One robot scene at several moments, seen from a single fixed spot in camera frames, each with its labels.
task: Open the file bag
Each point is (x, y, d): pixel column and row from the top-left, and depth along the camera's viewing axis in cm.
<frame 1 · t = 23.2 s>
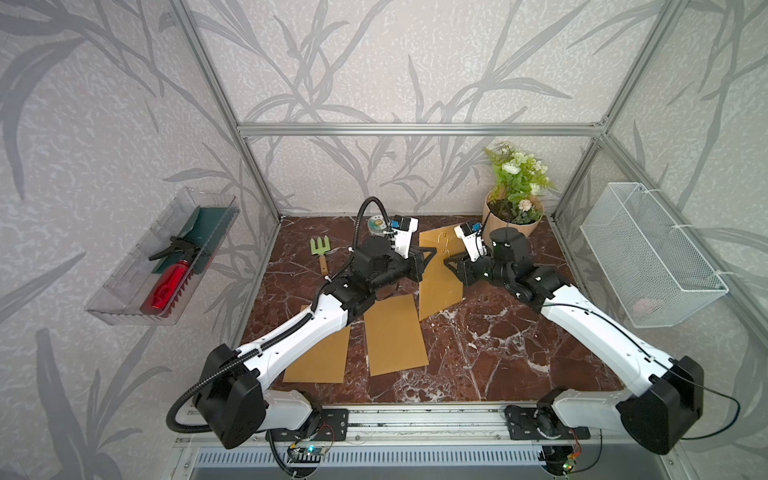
left hand: (438, 254, 71), fingers closed
right hand: (447, 258, 76), fingers open
left kraft file bag: (324, 363, 86), on the table
middle kraft file bag: (393, 336, 90), on the table
right kraft file bag: (439, 287, 76), point 22 cm above the table
peach flower pot: (491, 223, 100), point 16 cm above the table
green artificial plant: (518, 182, 93), point 29 cm above the table

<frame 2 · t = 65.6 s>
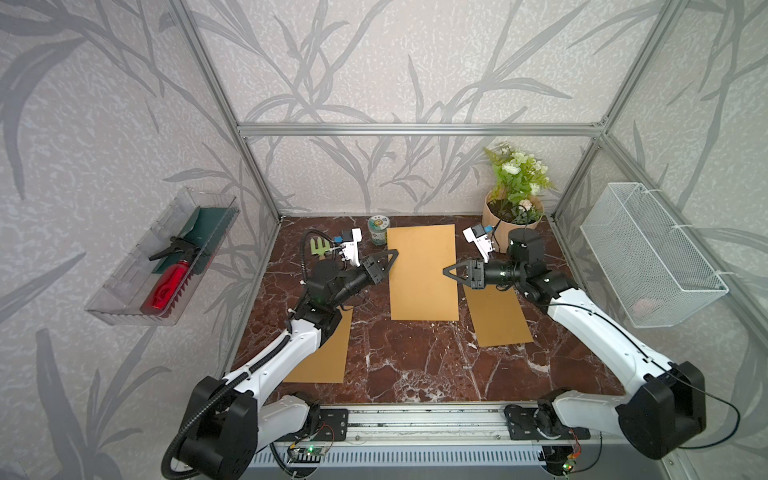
left hand: (398, 258, 72), fingers open
right hand: (444, 272, 71), fingers closed
middle kraft file bag: (419, 290, 73), point 25 cm above the table
right kraft file bag: (497, 316, 95), on the table
the other named things where they were.

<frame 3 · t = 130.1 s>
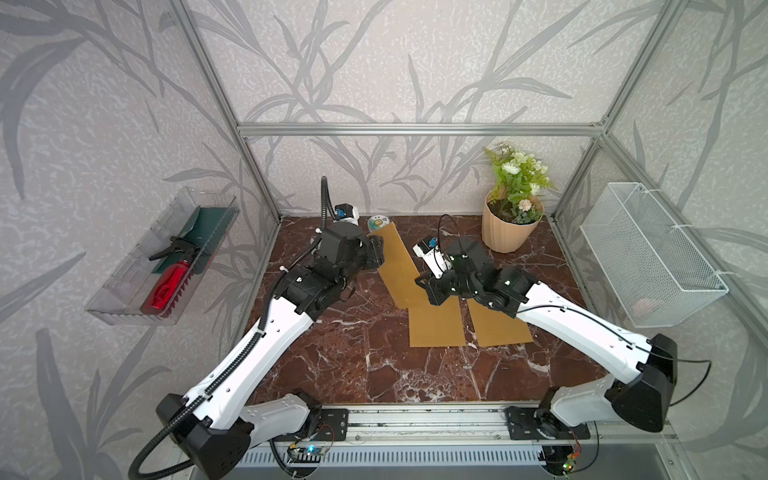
left hand: (377, 242, 70), fingers open
right hand: (415, 278, 73), fingers closed
left kraft file bag: (398, 271, 78), point 24 cm above the table
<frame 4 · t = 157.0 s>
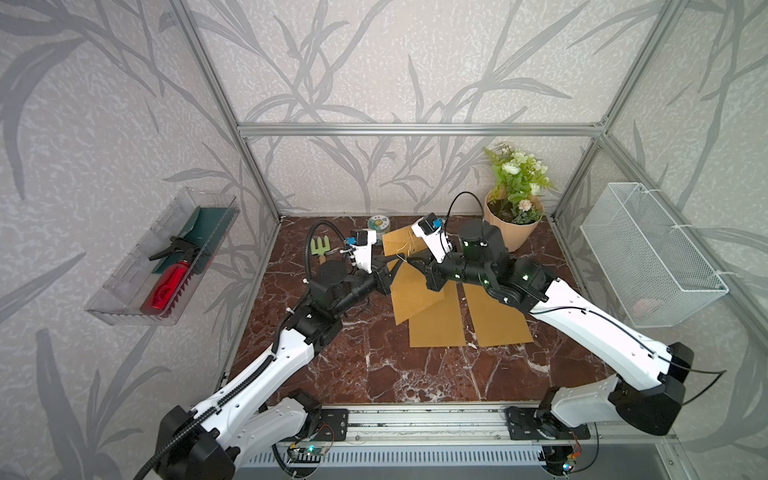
left hand: (405, 259, 67), fingers closed
right hand: (408, 257, 65), fingers closed
left kraft file bag: (407, 295, 71), point 26 cm above the table
